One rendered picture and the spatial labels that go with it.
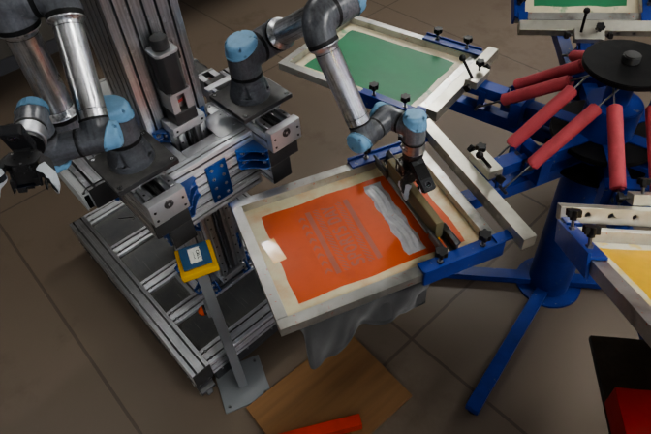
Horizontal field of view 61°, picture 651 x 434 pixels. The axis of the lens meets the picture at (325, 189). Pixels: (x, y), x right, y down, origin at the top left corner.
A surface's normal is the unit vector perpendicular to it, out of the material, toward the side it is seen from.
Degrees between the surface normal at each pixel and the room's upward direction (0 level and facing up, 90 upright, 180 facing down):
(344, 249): 0
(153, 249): 0
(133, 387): 0
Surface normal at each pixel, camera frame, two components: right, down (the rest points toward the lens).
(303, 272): -0.07, -0.70
